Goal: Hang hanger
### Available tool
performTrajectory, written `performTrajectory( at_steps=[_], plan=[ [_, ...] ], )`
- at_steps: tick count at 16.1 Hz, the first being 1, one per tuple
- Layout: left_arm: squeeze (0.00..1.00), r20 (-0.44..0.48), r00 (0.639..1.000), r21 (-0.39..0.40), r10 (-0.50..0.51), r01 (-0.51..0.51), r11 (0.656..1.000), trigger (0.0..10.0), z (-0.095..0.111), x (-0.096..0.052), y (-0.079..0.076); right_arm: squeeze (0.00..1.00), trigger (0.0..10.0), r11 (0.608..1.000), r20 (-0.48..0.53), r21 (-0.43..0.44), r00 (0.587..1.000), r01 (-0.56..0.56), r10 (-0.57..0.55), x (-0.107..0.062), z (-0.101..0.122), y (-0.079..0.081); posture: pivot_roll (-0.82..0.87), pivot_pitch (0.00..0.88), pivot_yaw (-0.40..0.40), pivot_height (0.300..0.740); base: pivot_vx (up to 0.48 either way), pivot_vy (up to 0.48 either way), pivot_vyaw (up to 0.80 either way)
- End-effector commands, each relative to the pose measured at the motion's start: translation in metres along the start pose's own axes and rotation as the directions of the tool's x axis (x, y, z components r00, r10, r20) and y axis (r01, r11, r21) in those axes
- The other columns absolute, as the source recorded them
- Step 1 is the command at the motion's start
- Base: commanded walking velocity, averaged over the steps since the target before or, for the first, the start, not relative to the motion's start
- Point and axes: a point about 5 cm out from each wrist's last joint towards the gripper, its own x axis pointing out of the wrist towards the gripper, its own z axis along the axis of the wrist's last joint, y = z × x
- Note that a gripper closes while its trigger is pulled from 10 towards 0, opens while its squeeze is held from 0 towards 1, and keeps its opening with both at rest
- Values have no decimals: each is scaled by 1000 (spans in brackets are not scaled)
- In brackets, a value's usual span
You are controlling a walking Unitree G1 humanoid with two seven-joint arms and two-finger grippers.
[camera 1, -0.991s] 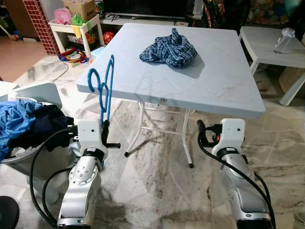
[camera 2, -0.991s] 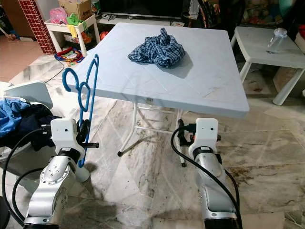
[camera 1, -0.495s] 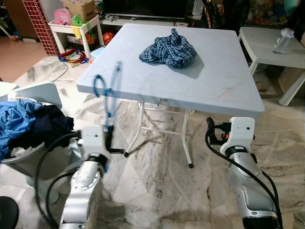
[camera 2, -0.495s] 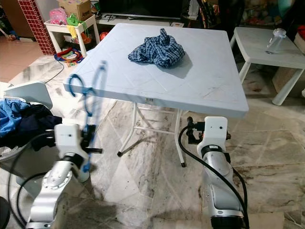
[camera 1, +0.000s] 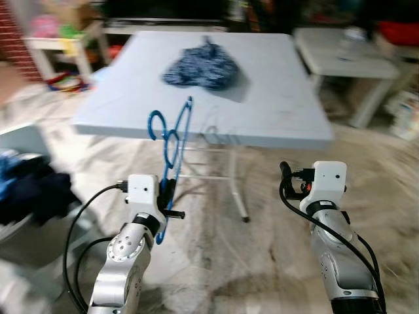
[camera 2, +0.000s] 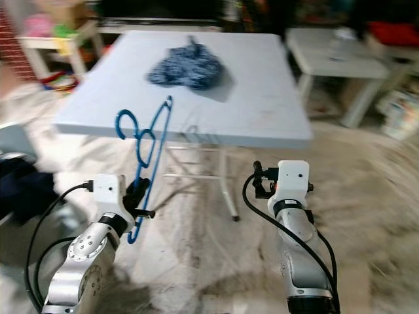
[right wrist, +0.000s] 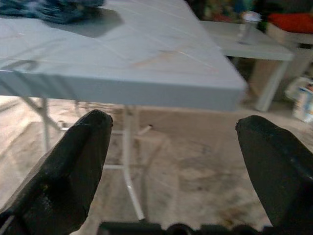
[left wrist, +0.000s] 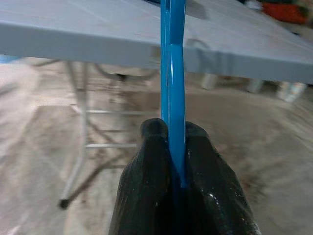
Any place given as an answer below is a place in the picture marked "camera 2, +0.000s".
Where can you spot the small white side table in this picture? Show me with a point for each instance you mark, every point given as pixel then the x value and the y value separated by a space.
pixel 334 62

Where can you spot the small white kids table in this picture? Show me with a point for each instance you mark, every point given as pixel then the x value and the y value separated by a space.
pixel 59 46

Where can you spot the pink toy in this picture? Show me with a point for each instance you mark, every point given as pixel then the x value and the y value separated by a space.
pixel 37 26

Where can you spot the large white folding table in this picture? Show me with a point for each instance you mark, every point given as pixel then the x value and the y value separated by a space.
pixel 249 98

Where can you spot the red cloth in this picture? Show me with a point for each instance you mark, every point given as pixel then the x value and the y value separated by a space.
pixel 393 33

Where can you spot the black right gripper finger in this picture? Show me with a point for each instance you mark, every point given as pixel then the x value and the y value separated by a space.
pixel 257 178

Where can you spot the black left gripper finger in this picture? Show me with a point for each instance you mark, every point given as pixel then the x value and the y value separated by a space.
pixel 139 188

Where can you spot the blue plastic hanger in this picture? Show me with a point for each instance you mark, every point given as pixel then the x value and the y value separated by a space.
pixel 118 125
pixel 165 114

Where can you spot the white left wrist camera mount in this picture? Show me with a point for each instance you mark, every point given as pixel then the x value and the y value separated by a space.
pixel 111 193

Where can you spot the green toy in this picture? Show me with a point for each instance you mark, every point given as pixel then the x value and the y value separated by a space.
pixel 63 31

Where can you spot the clear plastic jar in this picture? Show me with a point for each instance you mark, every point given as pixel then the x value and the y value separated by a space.
pixel 344 39

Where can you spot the colourful toy hoops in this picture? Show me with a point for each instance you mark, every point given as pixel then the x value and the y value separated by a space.
pixel 59 82

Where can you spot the black television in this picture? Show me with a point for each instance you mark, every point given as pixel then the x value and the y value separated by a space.
pixel 157 10

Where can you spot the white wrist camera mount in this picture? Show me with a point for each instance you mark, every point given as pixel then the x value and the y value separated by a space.
pixel 111 193
pixel 291 182

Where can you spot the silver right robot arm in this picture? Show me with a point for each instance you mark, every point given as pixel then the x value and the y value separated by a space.
pixel 298 229

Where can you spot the dark navy garment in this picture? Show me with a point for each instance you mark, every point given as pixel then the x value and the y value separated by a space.
pixel 33 193

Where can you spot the blue checked garment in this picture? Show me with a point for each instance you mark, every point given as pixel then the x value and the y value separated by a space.
pixel 186 65

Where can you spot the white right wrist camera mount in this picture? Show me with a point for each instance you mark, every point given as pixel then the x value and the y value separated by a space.
pixel 291 182

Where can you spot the white printed tissue pack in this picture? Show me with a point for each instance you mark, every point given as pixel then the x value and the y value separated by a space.
pixel 402 116

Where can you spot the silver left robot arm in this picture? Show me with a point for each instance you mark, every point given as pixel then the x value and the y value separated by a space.
pixel 85 252

